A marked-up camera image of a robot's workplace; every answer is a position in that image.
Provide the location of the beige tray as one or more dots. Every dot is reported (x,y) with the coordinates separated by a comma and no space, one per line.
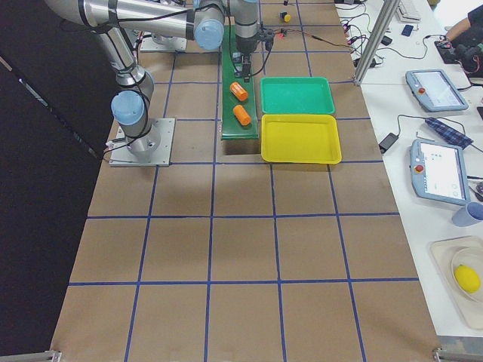
(443,252)

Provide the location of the aluminium profile post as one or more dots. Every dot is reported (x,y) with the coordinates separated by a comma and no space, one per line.
(383,19)

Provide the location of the yellow lemon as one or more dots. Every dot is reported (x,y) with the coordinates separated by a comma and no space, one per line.
(467,278)

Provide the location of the green conveyor belt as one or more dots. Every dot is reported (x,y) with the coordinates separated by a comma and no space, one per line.
(231,71)

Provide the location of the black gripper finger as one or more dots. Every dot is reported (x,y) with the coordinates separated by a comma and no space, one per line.
(246,71)

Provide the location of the plain orange cylinder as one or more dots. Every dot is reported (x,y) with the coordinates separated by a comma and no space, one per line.
(241,114)

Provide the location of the black power adapter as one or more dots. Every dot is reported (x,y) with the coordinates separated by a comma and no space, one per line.
(387,142)

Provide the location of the teach pendant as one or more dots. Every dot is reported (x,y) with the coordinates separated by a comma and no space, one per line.
(434,91)
(438,172)

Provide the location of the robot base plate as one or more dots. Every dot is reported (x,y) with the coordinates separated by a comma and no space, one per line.
(155,43)
(154,149)

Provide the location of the teach pendant near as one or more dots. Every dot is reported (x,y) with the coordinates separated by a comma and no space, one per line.
(438,172)

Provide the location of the blue grey cup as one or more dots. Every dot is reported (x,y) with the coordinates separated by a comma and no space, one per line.
(468,215)

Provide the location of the white bowl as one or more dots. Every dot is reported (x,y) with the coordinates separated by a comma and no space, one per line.
(472,257)

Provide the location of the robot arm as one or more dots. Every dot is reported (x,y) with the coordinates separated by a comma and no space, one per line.
(203,23)

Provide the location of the teach pendant far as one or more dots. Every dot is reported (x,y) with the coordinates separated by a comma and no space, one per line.
(434,91)

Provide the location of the yellow plastic tray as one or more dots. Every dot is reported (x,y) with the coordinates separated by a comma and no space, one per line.
(300,138)

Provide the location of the blue plaid cloth mask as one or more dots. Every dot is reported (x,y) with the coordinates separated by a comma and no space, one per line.
(449,134)

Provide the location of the green plastic tray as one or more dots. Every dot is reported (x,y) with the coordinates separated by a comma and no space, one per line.
(296,95)

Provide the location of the orange cylinder with 4680 print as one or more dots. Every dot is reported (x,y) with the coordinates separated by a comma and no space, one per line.
(238,91)

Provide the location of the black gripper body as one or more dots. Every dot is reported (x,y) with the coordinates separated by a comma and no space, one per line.
(245,45)

